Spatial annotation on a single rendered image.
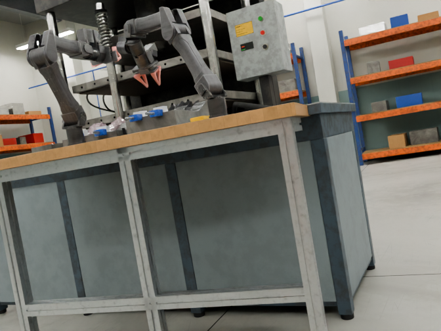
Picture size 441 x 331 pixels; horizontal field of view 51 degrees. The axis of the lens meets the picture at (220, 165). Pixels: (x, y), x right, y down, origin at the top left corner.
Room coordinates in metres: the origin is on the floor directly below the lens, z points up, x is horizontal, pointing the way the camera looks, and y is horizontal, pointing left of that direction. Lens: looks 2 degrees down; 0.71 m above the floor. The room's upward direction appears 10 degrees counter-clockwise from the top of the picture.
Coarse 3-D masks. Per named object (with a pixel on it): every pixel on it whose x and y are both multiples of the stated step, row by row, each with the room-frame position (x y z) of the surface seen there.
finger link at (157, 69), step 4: (156, 68) 1.93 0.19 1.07; (160, 68) 1.97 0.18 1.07; (140, 72) 1.94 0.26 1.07; (144, 72) 1.93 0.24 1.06; (148, 72) 1.92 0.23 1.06; (152, 72) 1.92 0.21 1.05; (160, 72) 1.97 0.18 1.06; (152, 76) 1.94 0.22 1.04; (156, 76) 1.94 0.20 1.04; (156, 80) 1.95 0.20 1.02; (160, 80) 1.98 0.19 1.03; (160, 84) 1.99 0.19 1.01
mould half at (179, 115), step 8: (200, 104) 2.19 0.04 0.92; (168, 112) 1.95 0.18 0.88; (176, 112) 1.95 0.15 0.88; (184, 112) 2.01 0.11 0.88; (192, 112) 2.07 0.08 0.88; (200, 112) 2.14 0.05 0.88; (208, 112) 2.21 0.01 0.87; (128, 120) 2.04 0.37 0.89; (144, 120) 2.01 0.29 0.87; (152, 120) 1.99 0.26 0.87; (160, 120) 1.97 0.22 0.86; (168, 120) 1.95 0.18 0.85; (176, 120) 1.94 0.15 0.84; (184, 120) 2.00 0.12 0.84; (128, 128) 2.05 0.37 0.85; (136, 128) 2.03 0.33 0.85; (144, 128) 2.01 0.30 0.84; (152, 128) 1.99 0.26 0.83
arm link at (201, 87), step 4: (200, 84) 1.61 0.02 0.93; (204, 84) 1.61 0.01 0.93; (200, 88) 1.61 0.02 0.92; (204, 88) 1.60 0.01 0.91; (200, 92) 1.61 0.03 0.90; (204, 92) 1.61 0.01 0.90; (208, 92) 1.60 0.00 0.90; (224, 92) 1.65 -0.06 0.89; (204, 96) 1.61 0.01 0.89; (208, 96) 1.60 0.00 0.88; (212, 96) 1.59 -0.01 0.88; (216, 96) 1.61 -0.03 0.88; (220, 96) 1.62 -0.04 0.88; (224, 96) 1.64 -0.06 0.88
